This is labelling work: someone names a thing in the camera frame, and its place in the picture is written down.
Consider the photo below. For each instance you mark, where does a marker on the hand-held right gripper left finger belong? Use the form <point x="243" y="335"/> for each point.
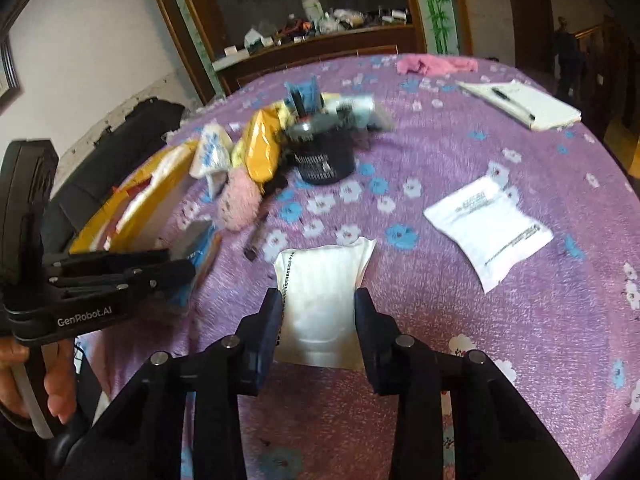
<point x="272" y="322"/>

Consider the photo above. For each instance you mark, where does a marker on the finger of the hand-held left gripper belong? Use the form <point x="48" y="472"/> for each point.
<point x="125" y="262"/>
<point x="120" y="292"/>

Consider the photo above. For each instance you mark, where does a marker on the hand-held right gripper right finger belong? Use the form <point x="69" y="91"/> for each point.
<point x="364" y="327"/>

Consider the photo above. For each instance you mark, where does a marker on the plain white pouch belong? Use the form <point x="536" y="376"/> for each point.
<point x="322" y="300"/>

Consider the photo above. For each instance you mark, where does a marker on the grey and blue packet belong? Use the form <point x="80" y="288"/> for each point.
<point x="200" y="245"/>

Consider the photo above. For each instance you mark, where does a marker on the person's left hand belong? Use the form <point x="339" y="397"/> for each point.
<point x="55" y="380"/>

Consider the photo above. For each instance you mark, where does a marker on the large yellow plastic bag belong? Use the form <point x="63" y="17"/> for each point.
<point x="145" y="195"/>

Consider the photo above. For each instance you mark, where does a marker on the purple floral blanket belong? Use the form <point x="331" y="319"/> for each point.
<point x="450" y="335"/>

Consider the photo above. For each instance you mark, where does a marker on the dark brown stick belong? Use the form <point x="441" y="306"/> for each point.
<point x="256" y="237"/>

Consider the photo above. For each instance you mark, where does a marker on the black bag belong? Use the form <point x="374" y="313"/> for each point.
<point x="110" y="150"/>

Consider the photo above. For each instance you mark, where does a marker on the pink fluffy toy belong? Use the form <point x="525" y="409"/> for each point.
<point x="240" y="197"/>

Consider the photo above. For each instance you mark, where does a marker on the white packet with blue print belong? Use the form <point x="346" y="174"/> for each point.
<point x="212" y="152"/>

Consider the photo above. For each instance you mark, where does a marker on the white pouch with black print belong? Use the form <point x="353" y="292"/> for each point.
<point x="487" y="232"/>

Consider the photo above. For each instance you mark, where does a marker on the black round container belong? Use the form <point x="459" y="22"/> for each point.
<point x="325" y="157"/>

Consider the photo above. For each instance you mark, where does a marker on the yellow packet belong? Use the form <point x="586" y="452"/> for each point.
<point x="264" y="147"/>

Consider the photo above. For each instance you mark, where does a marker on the silver packet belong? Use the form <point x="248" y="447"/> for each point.
<point x="352" y="107"/>

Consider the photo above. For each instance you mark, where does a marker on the black pen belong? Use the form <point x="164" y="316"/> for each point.
<point x="512" y="102"/>

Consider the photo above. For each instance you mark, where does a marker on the dark wooden cabinet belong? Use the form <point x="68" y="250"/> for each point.
<point x="310" y="52"/>

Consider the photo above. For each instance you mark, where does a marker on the pink cloth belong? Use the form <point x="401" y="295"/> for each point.
<point x="435" y="64"/>

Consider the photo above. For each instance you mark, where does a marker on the white notebook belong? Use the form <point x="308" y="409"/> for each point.
<point x="540" y="105"/>

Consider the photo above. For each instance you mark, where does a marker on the clutter of bottles and boxes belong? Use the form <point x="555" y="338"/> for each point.
<point x="325" y="22"/>

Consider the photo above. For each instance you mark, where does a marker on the bamboo painting panel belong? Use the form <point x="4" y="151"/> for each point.
<point x="435" y="5"/>

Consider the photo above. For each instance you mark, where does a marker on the brown wooden door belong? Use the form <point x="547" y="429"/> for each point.
<point x="530" y="25"/>

